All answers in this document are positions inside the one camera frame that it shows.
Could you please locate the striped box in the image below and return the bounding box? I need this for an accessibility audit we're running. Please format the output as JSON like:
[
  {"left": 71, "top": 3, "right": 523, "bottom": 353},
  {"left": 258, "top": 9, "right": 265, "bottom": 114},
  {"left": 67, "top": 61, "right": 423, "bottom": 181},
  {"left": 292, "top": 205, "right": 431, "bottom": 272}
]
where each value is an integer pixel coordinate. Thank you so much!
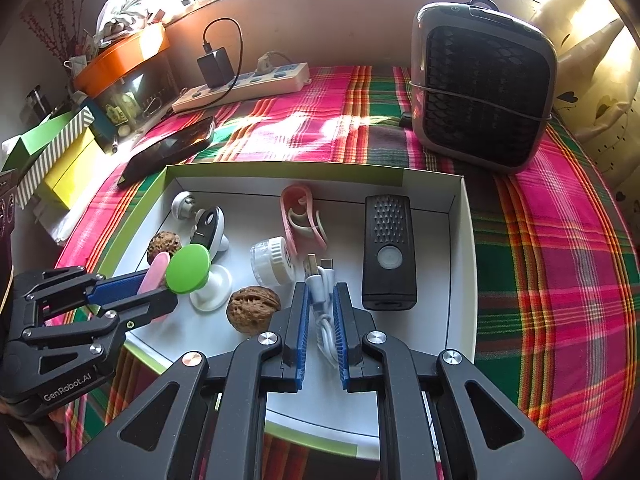
[{"left": 15, "top": 108, "right": 96, "bottom": 209}]

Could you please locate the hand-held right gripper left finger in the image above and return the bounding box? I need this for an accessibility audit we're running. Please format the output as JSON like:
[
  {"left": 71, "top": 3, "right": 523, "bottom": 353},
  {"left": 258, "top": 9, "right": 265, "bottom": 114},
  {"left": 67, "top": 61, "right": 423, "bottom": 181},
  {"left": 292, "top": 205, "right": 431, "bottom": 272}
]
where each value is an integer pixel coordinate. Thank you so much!
[{"left": 57, "top": 282, "right": 312, "bottom": 480}]

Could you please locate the black charger cable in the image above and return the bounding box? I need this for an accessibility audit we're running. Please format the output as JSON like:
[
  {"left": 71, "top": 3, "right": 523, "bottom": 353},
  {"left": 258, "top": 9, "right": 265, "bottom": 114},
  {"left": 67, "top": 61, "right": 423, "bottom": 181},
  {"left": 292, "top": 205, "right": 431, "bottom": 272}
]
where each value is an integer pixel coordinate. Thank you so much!
[{"left": 201, "top": 17, "right": 244, "bottom": 86}]

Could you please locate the black charger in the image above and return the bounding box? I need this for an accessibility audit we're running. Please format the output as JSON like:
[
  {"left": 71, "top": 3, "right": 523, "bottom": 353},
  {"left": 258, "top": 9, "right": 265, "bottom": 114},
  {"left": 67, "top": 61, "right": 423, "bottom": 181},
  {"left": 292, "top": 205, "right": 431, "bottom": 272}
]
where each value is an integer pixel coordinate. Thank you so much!
[{"left": 197, "top": 47, "right": 235, "bottom": 88}]

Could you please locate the black white round gadget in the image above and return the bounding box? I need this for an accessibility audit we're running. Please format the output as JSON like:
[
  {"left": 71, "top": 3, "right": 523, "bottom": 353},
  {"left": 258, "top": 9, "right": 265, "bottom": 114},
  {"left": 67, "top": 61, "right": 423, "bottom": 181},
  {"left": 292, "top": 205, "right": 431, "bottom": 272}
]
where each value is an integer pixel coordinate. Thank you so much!
[{"left": 190, "top": 205, "right": 231, "bottom": 253}]

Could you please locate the pink oval stick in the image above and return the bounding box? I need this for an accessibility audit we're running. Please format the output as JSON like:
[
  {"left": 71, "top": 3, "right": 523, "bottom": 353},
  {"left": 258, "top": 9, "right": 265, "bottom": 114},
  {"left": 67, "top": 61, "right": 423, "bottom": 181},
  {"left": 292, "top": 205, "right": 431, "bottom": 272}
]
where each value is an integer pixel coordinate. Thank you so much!
[{"left": 137, "top": 252, "right": 171, "bottom": 322}]

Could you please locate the walnut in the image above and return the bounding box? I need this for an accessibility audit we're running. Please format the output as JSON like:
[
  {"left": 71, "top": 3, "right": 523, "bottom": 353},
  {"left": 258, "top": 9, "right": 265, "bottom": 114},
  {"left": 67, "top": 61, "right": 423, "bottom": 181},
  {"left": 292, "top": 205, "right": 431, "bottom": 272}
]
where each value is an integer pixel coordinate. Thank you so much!
[
  {"left": 226, "top": 286, "right": 281, "bottom": 333},
  {"left": 147, "top": 231, "right": 181, "bottom": 263}
]

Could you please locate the black smartphone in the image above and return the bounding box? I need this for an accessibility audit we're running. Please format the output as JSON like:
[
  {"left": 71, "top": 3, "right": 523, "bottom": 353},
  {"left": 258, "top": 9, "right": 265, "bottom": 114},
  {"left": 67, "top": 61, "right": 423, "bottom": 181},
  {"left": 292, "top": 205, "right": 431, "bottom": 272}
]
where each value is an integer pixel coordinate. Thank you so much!
[{"left": 117, "top": 116, "right": 216, "bottom": 188}]

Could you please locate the green top white holder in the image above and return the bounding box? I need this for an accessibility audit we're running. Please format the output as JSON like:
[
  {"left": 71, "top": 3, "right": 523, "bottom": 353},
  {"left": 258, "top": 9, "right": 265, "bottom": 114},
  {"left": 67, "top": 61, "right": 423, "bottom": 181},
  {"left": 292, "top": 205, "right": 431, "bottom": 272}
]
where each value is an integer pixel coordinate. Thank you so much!
[{"left": 166, "top": 244, "right": 233, "bottom": 313}]

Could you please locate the grey space heater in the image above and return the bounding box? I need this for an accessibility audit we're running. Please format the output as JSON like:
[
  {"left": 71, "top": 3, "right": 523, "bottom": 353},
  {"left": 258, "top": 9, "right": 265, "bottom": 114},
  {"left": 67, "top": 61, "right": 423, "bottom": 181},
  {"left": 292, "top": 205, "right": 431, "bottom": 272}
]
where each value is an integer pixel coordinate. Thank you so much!
[{"left": 411, "top": 1, "right": 558, "bottom": 175}]

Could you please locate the dark glass jar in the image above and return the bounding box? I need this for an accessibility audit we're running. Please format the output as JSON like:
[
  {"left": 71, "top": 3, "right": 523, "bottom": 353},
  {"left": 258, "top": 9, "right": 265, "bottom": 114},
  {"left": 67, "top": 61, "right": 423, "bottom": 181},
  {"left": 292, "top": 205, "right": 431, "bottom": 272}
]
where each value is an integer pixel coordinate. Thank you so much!
[{"left": 25, "top": 85, "right": 53, "bottom": 116}]

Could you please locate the white usb cable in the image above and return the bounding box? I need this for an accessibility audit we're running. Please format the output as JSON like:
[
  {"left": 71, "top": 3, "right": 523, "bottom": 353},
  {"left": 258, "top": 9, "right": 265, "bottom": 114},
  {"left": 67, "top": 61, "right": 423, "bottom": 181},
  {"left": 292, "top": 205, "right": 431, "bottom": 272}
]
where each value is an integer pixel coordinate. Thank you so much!
[{"left": 304, "top": 255, "right": 346, "bottom": 366}]

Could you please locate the white plastic sheet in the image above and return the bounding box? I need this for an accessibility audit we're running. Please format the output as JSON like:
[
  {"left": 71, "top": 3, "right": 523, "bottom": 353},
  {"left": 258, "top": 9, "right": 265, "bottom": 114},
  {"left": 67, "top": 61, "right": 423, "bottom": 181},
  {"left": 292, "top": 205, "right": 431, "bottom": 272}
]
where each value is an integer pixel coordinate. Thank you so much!
[{"left": 35, "top": 200, "right": 81, "bottom": 246}]

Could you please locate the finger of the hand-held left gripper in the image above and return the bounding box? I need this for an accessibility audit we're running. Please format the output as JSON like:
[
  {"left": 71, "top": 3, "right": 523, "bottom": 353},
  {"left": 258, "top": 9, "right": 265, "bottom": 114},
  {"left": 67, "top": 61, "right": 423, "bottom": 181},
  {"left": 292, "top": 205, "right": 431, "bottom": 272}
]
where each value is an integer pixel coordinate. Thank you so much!
[
  {"left": 14, "top": 266, "right": 151, "bottom": 325},
  {"left": 22, "top": 287, "right": 179, "bottom": 376}
]

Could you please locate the pink loop clip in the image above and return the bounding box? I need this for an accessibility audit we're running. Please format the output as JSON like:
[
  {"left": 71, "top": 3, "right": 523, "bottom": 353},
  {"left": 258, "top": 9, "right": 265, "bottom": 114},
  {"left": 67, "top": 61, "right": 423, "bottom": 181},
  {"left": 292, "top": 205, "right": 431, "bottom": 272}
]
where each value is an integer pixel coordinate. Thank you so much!
[{"left": 280, "top": 185, "right": 328, "bottom": 256}]

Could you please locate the green white cardboard box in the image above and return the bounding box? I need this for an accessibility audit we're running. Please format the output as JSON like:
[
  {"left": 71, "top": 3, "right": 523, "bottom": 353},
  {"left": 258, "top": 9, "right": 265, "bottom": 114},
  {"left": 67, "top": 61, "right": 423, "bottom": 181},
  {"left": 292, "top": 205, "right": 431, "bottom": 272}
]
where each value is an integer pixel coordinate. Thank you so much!
[{"left": 95, "top": 162, "right": 478, "bottom": 461}]

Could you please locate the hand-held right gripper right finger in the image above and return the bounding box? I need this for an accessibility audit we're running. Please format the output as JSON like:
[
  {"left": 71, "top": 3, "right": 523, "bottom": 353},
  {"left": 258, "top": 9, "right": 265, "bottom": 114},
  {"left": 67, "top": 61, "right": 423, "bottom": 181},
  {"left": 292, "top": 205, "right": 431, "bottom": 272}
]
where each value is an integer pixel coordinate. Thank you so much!
[{"left": 332, "top": 282, "right": 583, "bottom": 480}]

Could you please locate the white power strip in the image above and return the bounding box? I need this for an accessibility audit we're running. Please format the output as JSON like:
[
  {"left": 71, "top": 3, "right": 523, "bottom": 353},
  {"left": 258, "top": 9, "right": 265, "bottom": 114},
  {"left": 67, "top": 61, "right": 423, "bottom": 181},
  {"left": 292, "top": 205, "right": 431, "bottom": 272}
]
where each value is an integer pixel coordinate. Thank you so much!
[{"left": 171, "top": 62, "right": 311, "bottom": 113}]

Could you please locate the white round wall hook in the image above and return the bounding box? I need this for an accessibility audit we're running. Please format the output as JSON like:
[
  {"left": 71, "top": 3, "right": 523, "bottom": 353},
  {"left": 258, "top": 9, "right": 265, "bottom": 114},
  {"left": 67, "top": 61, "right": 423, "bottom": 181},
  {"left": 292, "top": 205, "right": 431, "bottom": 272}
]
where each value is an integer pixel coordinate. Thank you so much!
[{"left": 171, "top": 192, "right": 201, "bottom": 221}]

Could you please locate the black rectangular light device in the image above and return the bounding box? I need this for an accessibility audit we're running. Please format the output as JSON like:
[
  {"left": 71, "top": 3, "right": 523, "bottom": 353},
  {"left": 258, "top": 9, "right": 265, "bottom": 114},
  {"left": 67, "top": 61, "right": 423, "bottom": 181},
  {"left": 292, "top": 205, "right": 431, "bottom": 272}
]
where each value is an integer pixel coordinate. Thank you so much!
[{"left": 361, "top": 195, "right": 418, "bottom": 311}]

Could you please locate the white plastic bag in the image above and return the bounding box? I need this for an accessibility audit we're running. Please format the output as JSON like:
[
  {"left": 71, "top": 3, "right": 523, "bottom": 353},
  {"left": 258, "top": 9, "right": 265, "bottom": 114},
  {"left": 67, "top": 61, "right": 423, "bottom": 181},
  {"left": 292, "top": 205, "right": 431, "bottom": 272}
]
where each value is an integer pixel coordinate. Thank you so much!
[{"left": 92, "top": 0, "right": 166, "bottom": 43}]

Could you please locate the white round ribbed cap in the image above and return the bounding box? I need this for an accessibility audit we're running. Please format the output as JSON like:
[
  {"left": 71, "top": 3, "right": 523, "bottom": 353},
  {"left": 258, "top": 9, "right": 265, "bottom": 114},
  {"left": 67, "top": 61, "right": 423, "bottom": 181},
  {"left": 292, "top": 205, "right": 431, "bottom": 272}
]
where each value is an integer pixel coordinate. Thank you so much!
[{"left": 250, "top": 237, "right": 297, "bottom": 288}]

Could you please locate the red branch decoration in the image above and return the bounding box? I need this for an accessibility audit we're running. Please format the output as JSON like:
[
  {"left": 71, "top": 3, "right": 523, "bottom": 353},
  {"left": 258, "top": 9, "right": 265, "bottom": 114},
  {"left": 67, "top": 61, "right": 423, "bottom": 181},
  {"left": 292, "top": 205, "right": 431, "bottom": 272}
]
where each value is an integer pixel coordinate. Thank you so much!
[{"left": 22, "top": 0, "right": 86, "bottom": 66}]

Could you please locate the teal box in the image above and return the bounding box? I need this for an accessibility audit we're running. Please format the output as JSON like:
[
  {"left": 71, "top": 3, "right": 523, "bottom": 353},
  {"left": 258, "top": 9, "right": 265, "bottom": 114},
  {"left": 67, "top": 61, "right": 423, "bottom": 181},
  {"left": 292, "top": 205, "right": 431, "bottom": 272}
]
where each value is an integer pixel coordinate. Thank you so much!
[{"left": 80, "top": 97, "right": 118, "bottom": 153}]

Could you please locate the cream heart print curtain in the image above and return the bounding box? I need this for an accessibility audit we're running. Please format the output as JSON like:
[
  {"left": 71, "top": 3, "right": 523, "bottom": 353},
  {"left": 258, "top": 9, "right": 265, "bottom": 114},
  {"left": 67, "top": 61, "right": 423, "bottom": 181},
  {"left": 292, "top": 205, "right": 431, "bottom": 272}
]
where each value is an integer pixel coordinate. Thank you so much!
[{"left": 530, "top": 0, "right": 640, "bottom": 221}]

